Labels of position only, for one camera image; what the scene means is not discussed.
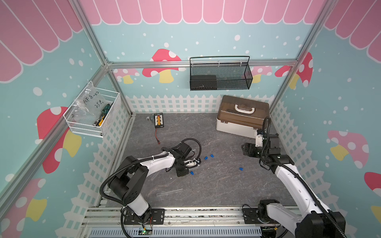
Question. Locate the clear plastic bag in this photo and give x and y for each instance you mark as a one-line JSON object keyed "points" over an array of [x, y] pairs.
{"points": [[89, 103]]}

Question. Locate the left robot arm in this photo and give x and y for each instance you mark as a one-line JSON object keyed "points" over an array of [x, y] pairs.
{"points": [[124, 186]]}

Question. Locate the black mesh wall basket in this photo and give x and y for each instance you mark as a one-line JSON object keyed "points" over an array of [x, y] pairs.
{"points": [[232, 72]]}

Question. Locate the brown lid storage box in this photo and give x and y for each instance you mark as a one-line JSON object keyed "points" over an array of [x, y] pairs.
{"points": [[241, 116]]}

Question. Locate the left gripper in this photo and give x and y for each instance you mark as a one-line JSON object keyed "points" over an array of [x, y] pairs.
{"points": [[185, 171]]}

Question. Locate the white wire wall basket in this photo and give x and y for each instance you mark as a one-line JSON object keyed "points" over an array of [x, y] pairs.
{"points": [[85, 126]]}

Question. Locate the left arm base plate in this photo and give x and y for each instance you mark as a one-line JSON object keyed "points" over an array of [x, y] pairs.
{"points": [[152, 216]]}

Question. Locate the clear test tube lower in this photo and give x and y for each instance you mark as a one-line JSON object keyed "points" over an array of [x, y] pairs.
{"points": [[169, 192]]}

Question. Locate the green tool in basket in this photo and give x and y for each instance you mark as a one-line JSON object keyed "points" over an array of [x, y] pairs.
{"points": [[102, 116]]}

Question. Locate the clear test tube left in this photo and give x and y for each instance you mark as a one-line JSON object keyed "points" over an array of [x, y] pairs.
{"points": [[154, 176]]}

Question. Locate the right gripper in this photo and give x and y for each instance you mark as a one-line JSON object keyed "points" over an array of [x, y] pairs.
{"points": [[250, 151]]}

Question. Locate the black board yellow connectors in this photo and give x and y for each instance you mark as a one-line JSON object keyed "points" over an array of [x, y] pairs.
{"points": [[158, 120]]}

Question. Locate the clear test tube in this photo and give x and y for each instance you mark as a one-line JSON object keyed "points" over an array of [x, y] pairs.
{"points": [[154, 176], [169, 192]]}

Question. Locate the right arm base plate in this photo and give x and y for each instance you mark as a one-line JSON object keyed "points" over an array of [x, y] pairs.
{"points": [[251, 216]]}

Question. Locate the black box in basket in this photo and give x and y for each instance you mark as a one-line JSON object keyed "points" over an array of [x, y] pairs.
{"points": [[203, 82]]}

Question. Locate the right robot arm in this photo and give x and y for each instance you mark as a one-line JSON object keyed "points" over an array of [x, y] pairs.
{"points": [[316, 220]]}

